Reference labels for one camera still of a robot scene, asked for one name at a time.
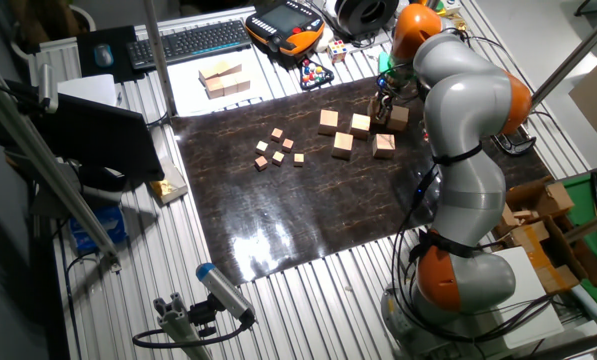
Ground Rubik's cube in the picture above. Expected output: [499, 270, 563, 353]
[327, 39, 349, 65]

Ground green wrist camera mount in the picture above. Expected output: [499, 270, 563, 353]
[377, 49, 419, 82]

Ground small box gold foil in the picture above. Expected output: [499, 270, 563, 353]
[149, 157, 190, 206]

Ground grey camera blue tip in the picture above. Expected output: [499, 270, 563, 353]
[195, 262, 257, 326]

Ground black camera cable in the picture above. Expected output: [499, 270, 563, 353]
[131, 314, 257, 350]

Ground dark marbled table mat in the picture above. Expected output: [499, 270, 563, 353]
[170, 69, 554, 286]

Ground small cardboard box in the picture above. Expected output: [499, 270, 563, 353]
[535, 180, 576, 217]

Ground brown cardboard box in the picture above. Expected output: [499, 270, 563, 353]
[492, 174, 597, 296]

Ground blue tissue pack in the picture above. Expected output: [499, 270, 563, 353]
[67, 204, 128, 254]

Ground long aluminium profile bar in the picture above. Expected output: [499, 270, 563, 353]
[0, 69, 122, 274]

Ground short aluminium profile piece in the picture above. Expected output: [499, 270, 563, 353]
[152, 292, 214, 360]

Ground black filament spool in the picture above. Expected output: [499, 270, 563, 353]
[335, 0, 402, 37]

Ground green mini pool table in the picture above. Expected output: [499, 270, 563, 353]
[560, 169, 597, 319]

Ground grey computer mouse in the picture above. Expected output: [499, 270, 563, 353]
[93, 43, 115, 69]

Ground black camera clamp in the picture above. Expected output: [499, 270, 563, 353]
[187, 294, 224, 339]

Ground white rimmed plant pot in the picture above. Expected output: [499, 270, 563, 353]
[8, 3, 98, 64]

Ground black computer keyboard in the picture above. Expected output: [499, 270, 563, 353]
[125, 18, 253, 71]

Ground wooden blocks on paper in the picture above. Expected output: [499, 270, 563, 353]
[166, 49, 274, 119]

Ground orange black teach pendant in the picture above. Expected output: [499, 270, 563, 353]
[244, 0, 326, 57]

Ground slanted silver frame bar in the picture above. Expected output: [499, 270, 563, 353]
[562, 204, 597, 245]
[530, 4, 597, 109]

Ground white board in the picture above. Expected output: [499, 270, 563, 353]
[487, 245, 565, 350]

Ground black triangle rack coloured balls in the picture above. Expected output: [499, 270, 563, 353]
[298, 58, 336, 92]

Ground black monitor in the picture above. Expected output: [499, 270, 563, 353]
[27, 92, 166, 184]

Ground white flat box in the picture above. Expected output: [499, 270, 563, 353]
[56, 73, 118, 108]

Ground black mouse pad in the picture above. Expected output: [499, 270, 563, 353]
[75, 24, 147, 85]

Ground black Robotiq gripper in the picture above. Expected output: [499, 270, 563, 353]
[369, 74, 405, 124]

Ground black plug blue light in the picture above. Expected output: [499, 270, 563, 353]
[411, 172, 432, 209]

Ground white egg-shaped object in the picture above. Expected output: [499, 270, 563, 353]
[313, 30, 335, 54]

